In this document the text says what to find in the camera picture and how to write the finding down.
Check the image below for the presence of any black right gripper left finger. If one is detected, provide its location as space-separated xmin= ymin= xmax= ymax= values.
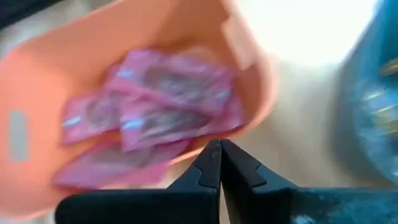
xmin=55 ymin=138 xmax=222 ymax=224

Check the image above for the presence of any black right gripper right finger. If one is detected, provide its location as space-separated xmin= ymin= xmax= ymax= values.
xmin=220 ymin=138 xmax=398 ymax=224

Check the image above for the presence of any orange plastic bin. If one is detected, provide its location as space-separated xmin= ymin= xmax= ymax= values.
xmin=0 ymin=0 xmax=279 ymax=220

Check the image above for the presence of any red candy packet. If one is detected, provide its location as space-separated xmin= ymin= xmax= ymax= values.
xmin=107 ymin=49 xmax=237 ymax=116
xmin=119 ymin=99 xmax=245 ymax=153
xmin=62 ymin=93 xmax=125 ymax=146
xmin=52 ymin=139 xmax=190 ymax=190

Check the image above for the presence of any teal plastic bin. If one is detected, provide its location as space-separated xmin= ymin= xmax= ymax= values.
xmin=334 ymin=0 xmax=398 ymax=184

